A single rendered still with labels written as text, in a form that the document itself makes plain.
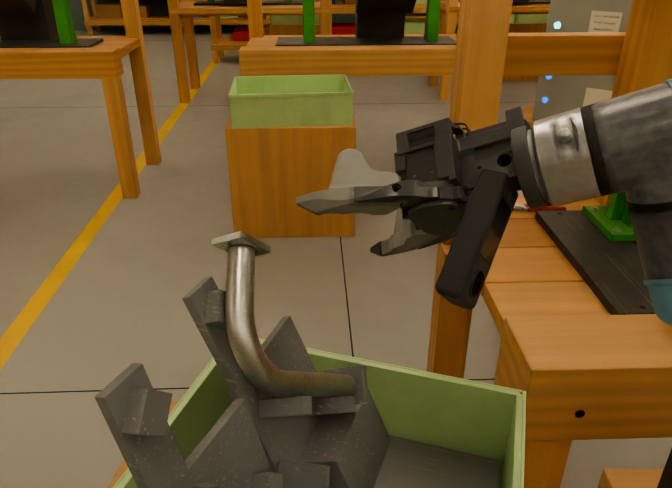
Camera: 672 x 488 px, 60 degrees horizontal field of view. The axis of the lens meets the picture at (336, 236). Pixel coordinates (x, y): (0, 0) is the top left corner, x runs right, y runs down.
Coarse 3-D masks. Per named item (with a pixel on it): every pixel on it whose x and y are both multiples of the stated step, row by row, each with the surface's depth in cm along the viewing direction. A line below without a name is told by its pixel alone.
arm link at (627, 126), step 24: (624, 96) 45; (648, 96) 43; (600, 120) 44; (624, 120) 43; (648, 120) 42; (600, 144) 44; (624, 144) 43; (648, 144) 42; (600, 168) 44; (624, 168) 44; (648, 168) 43; (648, 192) 44
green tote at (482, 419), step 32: (320, 352) 81; (192, 384) 75; (224, 384) 82; (384, 384) 79; (416, 384) 78; (448, 384) 76; (480, 384) 75; (192, 416) 74; (384, 416) 82; (416, 416) 80; (448, 416) 78; (480, 416) 77; (512, 416) 75; (192, 448) 75; (448, 448) 81; (480, 448) 79; (512, 448) 68; (128, 480) 62; (512, 480) 62
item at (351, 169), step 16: (352, 160) 52; (336, 176) 51; (352, 176) 52; (368, 176) 52; (384, 176) 52; (320, 192) 51; (336, 192) 50; (352, 192) 50; (304, 208) 52; (320, 208) 51; (336, 208) 51; (352, 208) 51; (368, 208) 51; (384, 208) 51
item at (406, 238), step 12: (396, 216) 63; (396, 228) 62; (408, 228) 58; (384, 240) 62; (396, 240) 60; (408, 240) 58; (420, 240) 58; (372, 252) 64; (384, 252) 62; (396, 252) 61
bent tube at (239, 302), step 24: (216, 240) 62; (240, 240) 61; (240, 264) 62; (240, 288) 61; (240, 312) 60; (240, 336) 59; (240, 360) 60; (264, 360) 61; (264, 384) 61; (288, 384) 64; (312, 384) 68; (336, 384) 73
